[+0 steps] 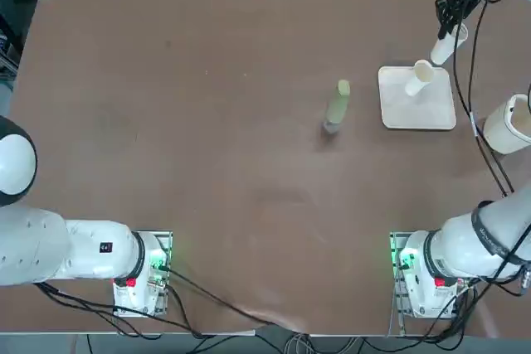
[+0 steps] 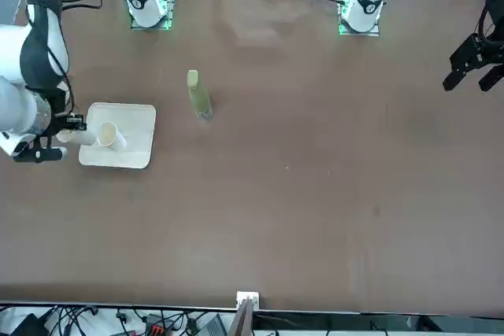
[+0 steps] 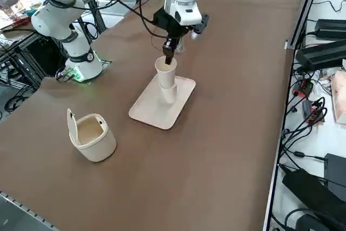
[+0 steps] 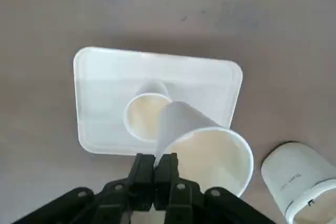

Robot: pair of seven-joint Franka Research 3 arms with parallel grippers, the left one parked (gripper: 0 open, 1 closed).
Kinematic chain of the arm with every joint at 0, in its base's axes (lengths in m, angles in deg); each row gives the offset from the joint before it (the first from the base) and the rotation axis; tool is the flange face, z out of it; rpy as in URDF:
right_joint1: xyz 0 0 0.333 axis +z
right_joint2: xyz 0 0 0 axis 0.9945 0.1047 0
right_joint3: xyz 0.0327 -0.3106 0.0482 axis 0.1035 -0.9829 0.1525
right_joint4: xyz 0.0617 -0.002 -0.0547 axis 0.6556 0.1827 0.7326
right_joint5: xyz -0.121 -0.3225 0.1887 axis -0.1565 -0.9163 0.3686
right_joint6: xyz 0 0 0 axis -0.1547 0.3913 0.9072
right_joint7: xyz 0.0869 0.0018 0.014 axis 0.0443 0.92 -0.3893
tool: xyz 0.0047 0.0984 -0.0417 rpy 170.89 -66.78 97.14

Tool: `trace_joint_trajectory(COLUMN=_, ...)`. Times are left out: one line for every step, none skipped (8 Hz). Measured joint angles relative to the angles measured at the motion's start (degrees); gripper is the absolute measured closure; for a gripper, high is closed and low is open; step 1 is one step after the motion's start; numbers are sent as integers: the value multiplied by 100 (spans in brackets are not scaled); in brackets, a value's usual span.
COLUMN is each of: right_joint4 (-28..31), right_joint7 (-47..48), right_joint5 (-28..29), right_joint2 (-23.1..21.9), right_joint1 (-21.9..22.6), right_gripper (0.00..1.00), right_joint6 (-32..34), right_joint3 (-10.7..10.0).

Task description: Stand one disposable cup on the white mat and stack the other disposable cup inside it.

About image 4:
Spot white disposable paper cup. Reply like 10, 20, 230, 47
155, 100, 255, 198
123, 80, 173, 142

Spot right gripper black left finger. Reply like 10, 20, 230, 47
12, 153, 155, 224

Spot white container with open lid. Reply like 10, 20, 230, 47
260, 141, 336, 224

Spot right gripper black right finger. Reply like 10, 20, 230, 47
155, 152, 274, 224

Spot white rectangular mat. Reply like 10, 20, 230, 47
72, 46, 244, 156

